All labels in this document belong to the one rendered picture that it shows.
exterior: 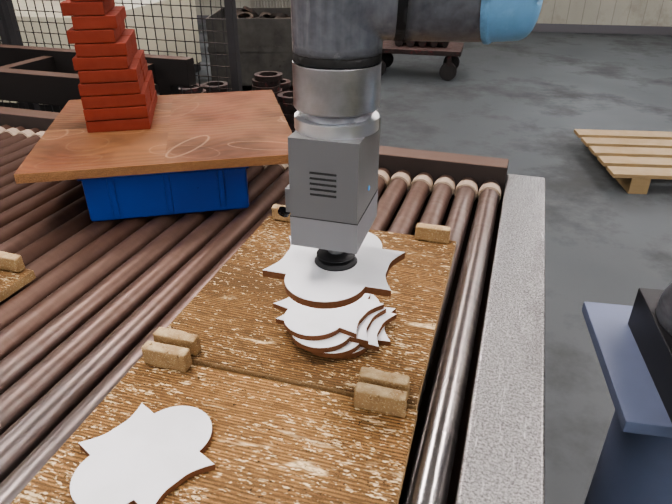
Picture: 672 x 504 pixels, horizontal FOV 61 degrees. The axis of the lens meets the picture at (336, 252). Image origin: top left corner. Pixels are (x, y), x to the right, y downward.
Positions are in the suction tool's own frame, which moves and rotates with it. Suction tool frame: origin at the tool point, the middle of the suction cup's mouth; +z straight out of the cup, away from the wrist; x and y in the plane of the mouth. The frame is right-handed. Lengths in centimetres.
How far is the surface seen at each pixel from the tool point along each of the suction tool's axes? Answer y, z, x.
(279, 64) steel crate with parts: -465, 80, -190
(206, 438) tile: 11.0, 15.8, -10.7
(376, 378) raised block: -0.8, 14.0, 4.6
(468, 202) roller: -63, 19, 10
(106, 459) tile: 16.3, 15.9, -19.1
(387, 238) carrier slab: -39.0, 16.6, -1.9
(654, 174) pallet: -313, 97, 108
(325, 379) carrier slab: -1.8, 16.6, -1.8
